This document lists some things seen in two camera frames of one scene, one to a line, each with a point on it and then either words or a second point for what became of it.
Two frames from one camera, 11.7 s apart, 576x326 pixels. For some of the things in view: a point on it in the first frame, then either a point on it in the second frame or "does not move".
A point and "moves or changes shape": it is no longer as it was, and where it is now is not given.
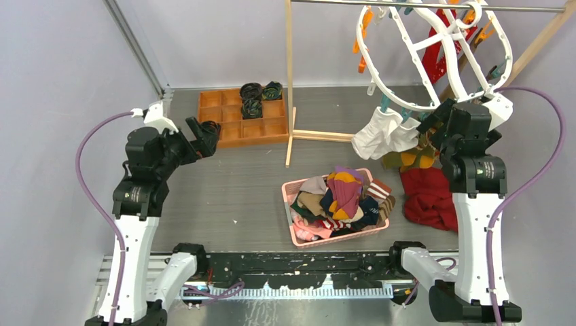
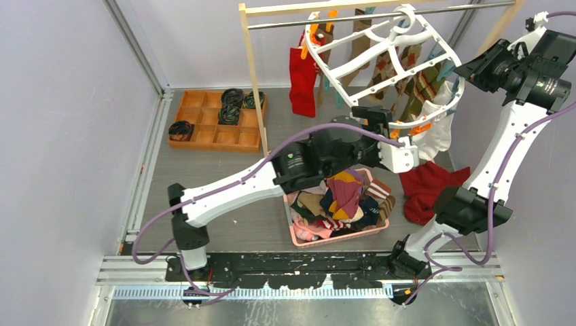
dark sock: (252, 109) to (229, 115)
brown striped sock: (386, 208) does not move
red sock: (434, 62) to (303, 75)
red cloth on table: (428, 197) does not move
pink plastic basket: (287, 186) does not move
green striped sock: (422, 156) to (425, 87)
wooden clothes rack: (515, 77) to (248, 7)
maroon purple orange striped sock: (346, 186) does not move
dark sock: (251, 91) to (232, 96)
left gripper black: (207, 141) to (378, 120)
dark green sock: (272, 90) to (248, 100)
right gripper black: (443, 113) to (477, 70)
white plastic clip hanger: (428, 55) moves or changes shape
